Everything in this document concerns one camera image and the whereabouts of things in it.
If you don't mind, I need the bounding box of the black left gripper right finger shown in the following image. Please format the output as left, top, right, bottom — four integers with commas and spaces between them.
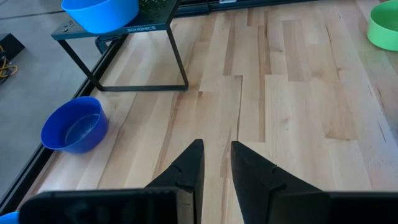
231, 141, 398, 224

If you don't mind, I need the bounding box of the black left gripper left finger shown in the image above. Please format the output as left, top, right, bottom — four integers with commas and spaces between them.
19, 139, 205, 224

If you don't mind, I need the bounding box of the purple plastic mini bowl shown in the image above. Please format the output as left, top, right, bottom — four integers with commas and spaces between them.
40, 95, 109, 155

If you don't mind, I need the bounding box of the light blue mini bowl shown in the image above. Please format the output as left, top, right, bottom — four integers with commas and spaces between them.
60, 0, 140, 34
0, 211, 20, 224

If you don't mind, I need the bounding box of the green mini bowl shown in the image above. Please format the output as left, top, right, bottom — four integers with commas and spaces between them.
366, 0, 398, 52

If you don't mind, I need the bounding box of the black metal mesh shelf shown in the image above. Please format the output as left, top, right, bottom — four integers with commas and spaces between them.
50, 0, 190, 93

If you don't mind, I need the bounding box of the black box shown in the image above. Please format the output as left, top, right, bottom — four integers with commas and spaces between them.
0, 33, 26, 62

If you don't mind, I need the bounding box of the black table edge rail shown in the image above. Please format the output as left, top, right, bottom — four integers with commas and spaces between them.
0, 32, 130, 215

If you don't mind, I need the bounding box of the yellow floor cable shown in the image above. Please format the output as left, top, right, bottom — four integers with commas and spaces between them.
0, 45, 19, 81

